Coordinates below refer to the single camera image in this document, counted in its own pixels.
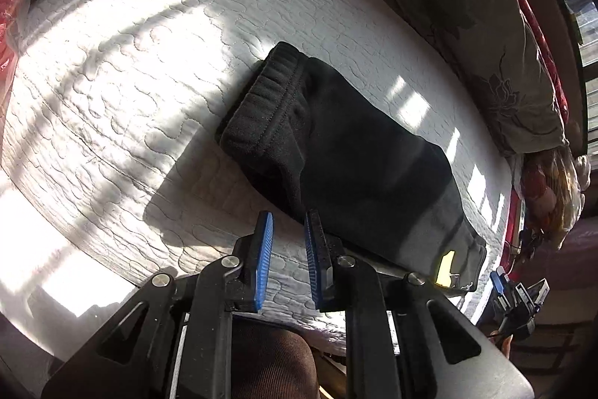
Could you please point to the white quilted mattress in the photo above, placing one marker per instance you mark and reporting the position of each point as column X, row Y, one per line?
column 140, row 100

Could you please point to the clear plastic bag orange contents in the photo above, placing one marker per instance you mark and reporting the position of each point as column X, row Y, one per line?
column 11, row 11

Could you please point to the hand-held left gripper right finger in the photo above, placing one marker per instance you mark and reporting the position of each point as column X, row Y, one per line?
column 312, row 258

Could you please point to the black pants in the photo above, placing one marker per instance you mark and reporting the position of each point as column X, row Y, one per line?
column 355, row 165

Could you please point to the grey floral pillow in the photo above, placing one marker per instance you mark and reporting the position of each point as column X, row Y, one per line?
column 486, row 34

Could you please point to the plastic bag of plush items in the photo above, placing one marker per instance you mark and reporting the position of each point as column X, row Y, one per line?
column 551, row 193

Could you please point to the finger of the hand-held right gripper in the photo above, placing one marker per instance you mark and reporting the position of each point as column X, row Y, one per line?
column 498, row 283
column 537, row 291

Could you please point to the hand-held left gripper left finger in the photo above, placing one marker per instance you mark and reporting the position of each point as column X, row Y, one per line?
column 264, row 258

